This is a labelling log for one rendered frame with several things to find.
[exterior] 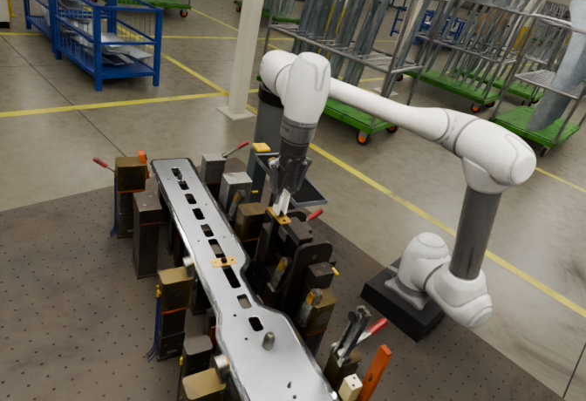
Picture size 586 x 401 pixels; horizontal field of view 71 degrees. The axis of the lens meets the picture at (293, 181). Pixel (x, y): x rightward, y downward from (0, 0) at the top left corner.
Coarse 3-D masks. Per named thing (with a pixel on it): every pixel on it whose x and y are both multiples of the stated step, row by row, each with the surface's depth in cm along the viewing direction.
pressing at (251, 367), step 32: (160, 160) 182; (192, 192) 166; (192, 224) 149; (224, 224) 153; (192, 256) 135; (224, 288) 126; (224, 320) 115; (288, 320) 120; (224, 352) 107; (256, 352) 109; (288, 352) 111; (256, 384) 101; (320, 384) 105
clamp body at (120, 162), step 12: (120, 168) 160; (132, 168) 163; (144, 168) 165; (120, 180) 163; (132, 180) 166; (144, 180) 168; (120, 192) 166; (132, 192) 169; (120, 204) 170; (132, 204) 172; (120, 216) 172; (132, 216) 175; (120, 228) 175; (132, 228) 178
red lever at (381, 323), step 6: (372, 324) 109; (378, 324) 108; (384, 324) 108; (366, 330) 108; (372, 330) 107; (378, 330) 108; (360, 336) 107; (366, 336) 107; (360, 342) 107; (342, 348) 107
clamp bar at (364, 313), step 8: (352, 312) 99; (360, 312) 101; (368, 312) 100; (352, 320) 98; (360, 320) 101; (368, 320) 100; (352, 328) 103; (360, 328) 100; (344, 336) 105; (352, 336) 102; (336, 344) 107; (344, 344) 105; (352, 344) 103; (336, 352) 107; (344, 352) 104
